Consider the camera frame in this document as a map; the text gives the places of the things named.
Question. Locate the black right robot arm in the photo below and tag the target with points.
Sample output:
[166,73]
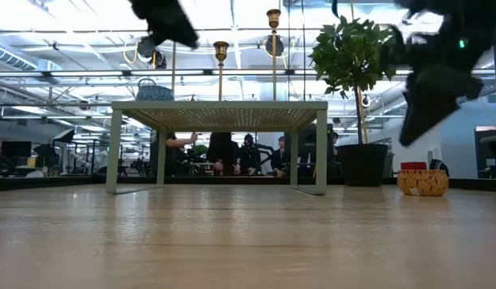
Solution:
[444,32]

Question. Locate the black softbox light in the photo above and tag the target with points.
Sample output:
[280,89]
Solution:
[64,135]

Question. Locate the black plant pot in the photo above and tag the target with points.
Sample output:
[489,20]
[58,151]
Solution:
[362,164]

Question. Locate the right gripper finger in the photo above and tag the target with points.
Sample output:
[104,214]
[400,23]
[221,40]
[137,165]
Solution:
[422,118]

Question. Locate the pale green perforated metal shelf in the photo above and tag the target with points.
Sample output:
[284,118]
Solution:
[216,105]

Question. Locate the blue patterned handbag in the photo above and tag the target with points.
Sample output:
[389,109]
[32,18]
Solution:
[153,93]

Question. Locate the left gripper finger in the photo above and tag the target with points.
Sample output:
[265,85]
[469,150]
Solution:
[185,34]
[165,35]

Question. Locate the person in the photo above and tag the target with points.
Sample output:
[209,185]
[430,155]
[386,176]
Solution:
[249,154]
[222,150]
[280,158]
[177,142]

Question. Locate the tall gold candlestick holder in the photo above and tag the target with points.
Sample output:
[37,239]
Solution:
[273,18]

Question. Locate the green leafy potted tree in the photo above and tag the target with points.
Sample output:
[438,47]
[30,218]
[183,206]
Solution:
[348,56]

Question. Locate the black backpack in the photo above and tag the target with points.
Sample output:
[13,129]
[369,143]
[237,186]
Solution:
[438,166]

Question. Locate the red tin lid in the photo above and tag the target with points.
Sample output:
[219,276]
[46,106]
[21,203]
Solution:
[413,165]

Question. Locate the black computer monitor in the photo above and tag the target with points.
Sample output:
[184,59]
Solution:
[16,149]

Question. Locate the short gold candlestick holder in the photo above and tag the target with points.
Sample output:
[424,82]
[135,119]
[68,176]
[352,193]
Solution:
[220,50]

